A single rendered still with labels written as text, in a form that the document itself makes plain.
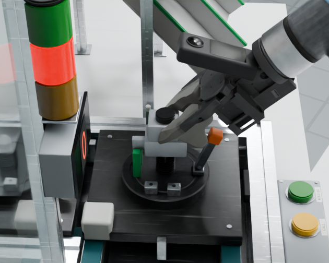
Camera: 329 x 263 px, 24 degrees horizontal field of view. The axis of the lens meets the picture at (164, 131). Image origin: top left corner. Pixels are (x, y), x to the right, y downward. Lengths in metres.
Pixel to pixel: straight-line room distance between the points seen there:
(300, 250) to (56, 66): 0.50
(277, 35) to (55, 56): 0.34
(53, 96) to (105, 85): 0.75
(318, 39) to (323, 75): 2.15
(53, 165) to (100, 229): 0.28
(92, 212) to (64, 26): 0.41
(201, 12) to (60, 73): 0.62
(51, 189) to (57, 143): 0.06
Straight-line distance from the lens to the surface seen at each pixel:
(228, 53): 1.06
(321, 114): 2.96
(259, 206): 1.20
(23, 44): 0.84
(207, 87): 1.09
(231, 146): 1.29
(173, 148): 1.15
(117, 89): 1.59
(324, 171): 1.43
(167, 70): 1.65
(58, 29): 0.81
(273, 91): 1.09
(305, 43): 1.03
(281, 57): 1.04
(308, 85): 3.10
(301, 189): 1.22
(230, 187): 1.21
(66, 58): 0.84
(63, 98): 0.86
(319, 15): 1.02
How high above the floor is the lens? 1.81
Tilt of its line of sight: 40 degrees down
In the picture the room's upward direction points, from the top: straight up
